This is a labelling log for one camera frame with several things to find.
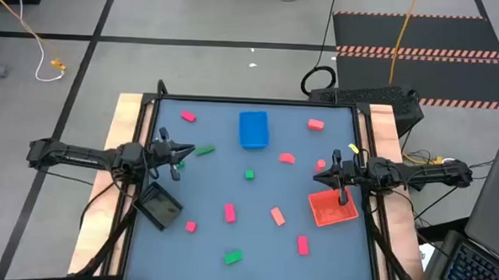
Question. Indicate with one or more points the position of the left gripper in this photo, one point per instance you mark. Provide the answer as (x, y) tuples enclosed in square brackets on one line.
[(160, 153)]

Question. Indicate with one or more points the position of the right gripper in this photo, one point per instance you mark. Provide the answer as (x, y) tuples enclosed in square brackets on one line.
[(351, 174)]

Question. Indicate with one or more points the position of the orange cylinder block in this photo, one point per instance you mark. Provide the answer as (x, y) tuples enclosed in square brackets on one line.
[(320, 165)]

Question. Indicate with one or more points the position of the green half-round block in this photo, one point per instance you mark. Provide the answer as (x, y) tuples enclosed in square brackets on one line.
[(181, 166)]

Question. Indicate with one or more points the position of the green foam blocks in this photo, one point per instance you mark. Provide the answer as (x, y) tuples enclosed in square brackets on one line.
[(205, 150)]

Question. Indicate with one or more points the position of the red rectangular block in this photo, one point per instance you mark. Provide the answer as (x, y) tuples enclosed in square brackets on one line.
[(188, 116), (303, 245), (230, 213)]

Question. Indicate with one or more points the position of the orange half-round block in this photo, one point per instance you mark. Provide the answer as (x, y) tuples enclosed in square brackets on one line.
[(287, 158)]

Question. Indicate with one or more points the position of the orange rectangular block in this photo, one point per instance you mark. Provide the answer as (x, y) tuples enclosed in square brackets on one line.
[(277, 216), (316, 124)]

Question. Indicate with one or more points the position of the green cube block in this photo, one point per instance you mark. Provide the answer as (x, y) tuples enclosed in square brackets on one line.
[(249, 175)]

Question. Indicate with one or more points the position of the red cube block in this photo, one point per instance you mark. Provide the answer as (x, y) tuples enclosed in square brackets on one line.
[(191, 227)]

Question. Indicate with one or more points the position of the green wedge block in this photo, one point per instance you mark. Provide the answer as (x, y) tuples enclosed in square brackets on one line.
[(233, 257)]

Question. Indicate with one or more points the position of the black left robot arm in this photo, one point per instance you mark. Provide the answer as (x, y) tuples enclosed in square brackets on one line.
[(84, 156)]

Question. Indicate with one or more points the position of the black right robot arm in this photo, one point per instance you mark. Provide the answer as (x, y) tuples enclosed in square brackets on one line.
[(421, 173)]

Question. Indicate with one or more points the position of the orange plastic basket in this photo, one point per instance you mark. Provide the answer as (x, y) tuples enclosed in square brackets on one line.
[(326, 211)]

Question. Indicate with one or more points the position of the black plastic basket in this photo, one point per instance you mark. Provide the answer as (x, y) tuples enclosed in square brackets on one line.
[(158, 205)]

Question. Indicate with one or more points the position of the wooden table board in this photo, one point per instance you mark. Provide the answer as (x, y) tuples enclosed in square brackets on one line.
[(383, 120), (119, 117)]

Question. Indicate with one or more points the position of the blue plastic basket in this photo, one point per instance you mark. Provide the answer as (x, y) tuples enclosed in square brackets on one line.
[(254, 129)]

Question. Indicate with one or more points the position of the black power adapter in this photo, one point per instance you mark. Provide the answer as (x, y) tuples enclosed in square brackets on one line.
[(418, 186)]

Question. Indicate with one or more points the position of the black perforated computer tower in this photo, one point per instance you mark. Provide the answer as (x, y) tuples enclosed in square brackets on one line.
[(382, 97)]

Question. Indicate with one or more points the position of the yellow power plug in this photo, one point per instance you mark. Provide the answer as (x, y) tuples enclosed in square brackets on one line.
[(437, 160)]

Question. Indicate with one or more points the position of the white paper sheet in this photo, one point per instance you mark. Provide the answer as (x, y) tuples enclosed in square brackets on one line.
[(426, 257)]

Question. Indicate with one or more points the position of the black hazard-striped floor mat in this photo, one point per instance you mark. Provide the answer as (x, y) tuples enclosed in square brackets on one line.
[(427, 34)]

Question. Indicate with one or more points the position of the laptop with backlit keyboard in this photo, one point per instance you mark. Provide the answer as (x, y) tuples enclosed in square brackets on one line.
[(475, 272)]

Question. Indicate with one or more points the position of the black corner bracket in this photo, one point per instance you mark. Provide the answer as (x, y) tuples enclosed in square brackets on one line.
[(162, 87)]

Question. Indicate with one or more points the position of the black diagonal frame strut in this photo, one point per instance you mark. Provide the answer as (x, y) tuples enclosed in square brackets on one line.
[(390, 251), (110, 243)]

